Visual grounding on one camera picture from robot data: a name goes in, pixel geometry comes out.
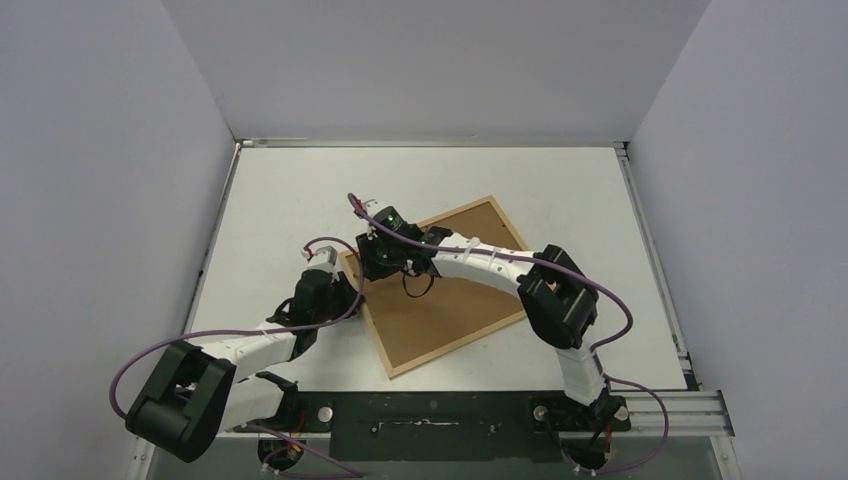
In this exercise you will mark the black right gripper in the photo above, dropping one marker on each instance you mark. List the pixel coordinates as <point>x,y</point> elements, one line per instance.
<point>382,256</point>

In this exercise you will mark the wooden picture frame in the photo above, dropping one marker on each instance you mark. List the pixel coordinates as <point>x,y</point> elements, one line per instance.
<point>413,322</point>

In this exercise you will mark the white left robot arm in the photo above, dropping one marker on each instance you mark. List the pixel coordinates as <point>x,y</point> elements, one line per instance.
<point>197,391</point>

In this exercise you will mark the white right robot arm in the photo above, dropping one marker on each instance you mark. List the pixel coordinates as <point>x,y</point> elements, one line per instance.
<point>558,305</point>

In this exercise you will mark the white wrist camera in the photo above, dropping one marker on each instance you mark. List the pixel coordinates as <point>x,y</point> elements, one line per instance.
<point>321,258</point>
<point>373,207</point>

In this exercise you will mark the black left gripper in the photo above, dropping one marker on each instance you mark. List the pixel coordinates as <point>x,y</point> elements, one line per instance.
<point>347,292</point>

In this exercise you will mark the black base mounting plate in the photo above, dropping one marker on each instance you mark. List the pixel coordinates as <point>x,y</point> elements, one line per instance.
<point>447,426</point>

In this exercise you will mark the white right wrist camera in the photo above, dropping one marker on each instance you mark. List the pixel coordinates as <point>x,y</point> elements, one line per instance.
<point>373,207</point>

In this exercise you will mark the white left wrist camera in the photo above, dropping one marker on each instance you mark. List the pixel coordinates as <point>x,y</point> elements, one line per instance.
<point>321,258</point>

